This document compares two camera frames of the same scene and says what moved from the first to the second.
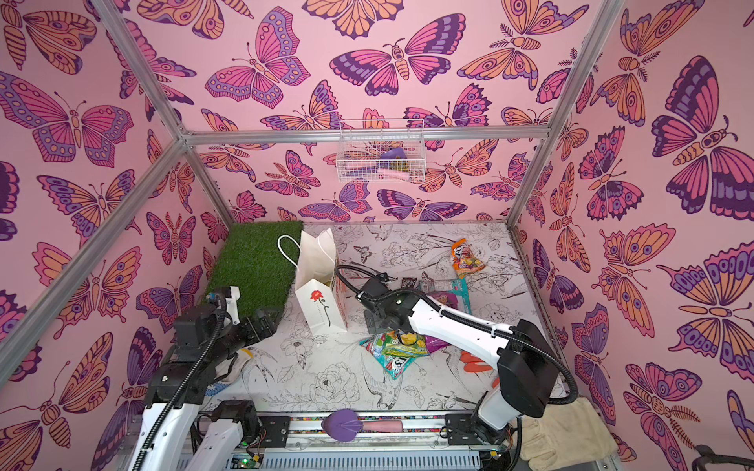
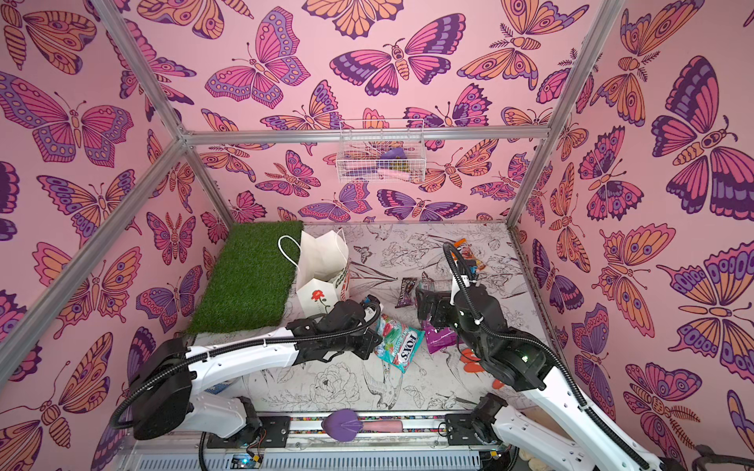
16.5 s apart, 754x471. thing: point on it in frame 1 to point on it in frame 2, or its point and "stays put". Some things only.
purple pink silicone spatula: [344, 425] stays put
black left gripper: [266, 327] to [371, 338]
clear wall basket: [381, 151] stays put
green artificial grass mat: [260, 259] stays put
